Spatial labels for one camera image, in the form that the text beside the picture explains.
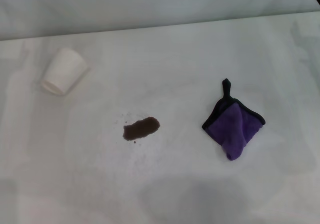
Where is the purple rag with black edge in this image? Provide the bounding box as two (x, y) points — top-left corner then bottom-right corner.
(201, 78), (266, 162)

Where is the dark brown liquid stain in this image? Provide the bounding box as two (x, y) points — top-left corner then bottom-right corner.
(122, 116), (161, 142)

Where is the white paper cup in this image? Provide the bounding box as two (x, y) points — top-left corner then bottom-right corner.
(40, 47), (89, 97)

